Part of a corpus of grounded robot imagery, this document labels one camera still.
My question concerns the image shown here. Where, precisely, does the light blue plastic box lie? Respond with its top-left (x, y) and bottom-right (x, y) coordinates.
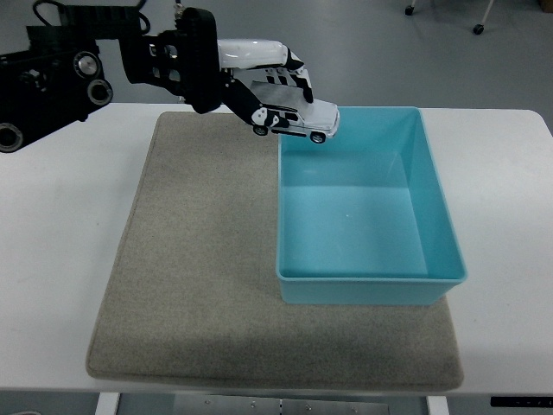
top-left (275, 105), bottom-right (468, 306)

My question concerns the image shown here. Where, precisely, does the beige fabric mat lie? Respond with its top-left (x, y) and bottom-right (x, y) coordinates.
top-left (85, 111), bottom-right (466, 390)

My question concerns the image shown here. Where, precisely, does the grey metal plate with screws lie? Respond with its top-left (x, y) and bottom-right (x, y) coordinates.
top-left (172, 393), bottom-right (390, 415)

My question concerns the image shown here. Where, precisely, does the white toy car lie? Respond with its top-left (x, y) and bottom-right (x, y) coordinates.
top-left (251, 81), bottom-right (341, 145)

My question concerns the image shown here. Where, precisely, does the white table leg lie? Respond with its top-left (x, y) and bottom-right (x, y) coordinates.
top-left (425, 395), bottom-right (451, 415)
top-left (94, 393), bottom-right (123, 415)

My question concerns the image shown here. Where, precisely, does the black table control panel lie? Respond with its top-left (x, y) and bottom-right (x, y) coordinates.
top-left (489, 395), bottom-right (553, 408)

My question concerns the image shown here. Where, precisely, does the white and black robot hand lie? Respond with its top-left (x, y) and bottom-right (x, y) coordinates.
top-left (217, 37), bottom-right (315, 131)

